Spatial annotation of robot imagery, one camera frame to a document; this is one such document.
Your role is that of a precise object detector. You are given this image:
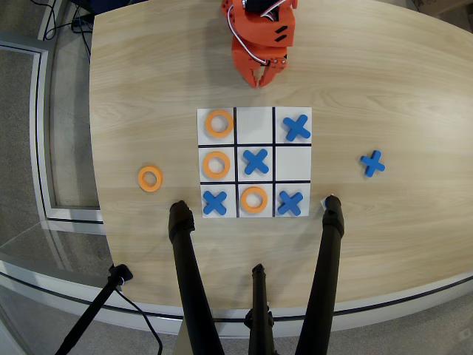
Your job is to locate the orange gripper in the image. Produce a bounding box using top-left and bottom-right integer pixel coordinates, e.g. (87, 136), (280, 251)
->
(231, 36), (290, 89)

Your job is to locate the thin black stand pole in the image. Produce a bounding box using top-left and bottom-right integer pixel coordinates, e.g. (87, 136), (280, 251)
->
(55, 263), (134, 355)

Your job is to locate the black cables bunch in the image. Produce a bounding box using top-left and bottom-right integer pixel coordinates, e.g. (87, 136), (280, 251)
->
(43, 0), (93, 60)

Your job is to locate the white tic-tac-toe board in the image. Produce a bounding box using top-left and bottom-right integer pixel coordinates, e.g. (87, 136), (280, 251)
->
(197, 106), (313, 219)

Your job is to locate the black cable on floor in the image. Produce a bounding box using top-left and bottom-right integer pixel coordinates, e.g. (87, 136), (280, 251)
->
(114, 287), (164, 355)

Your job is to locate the grey glass partition frame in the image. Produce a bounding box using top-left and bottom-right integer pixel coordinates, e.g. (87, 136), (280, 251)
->
(0, 32), (108, 234)

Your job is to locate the blue foam cross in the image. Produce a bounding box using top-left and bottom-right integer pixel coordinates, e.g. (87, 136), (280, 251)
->
(282, 113), (312, 143)
(277, 190), (304, 217)
(242, 148), (270, 176)
(202, 190), (228, 216)
(360, 149), (386, 178)

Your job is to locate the orange foam ring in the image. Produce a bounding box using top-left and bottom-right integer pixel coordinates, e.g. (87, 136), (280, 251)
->
(202, 150), (231, 180)
(204, 109), (235, 140)
(239, 186), (269, 214)
(137, 166), (164, 192)

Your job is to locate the short black tripod leg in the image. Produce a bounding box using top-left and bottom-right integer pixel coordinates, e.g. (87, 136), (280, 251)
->
(243, 263), (276, 355)

